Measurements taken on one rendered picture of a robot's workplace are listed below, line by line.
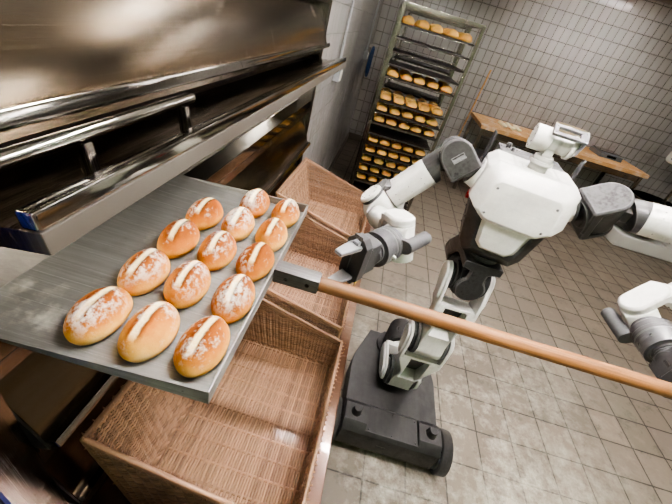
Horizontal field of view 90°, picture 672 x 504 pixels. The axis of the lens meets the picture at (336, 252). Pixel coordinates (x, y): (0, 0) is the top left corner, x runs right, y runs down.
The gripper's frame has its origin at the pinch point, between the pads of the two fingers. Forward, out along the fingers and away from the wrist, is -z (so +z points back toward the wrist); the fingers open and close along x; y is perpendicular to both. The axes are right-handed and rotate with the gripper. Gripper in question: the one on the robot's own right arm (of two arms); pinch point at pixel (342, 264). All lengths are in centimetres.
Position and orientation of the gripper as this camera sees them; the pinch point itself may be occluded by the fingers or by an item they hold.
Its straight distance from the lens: 73.0
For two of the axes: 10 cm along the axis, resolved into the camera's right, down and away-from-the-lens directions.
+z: 6.8, -2.9, 6.7
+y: 6.9, 5.5, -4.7
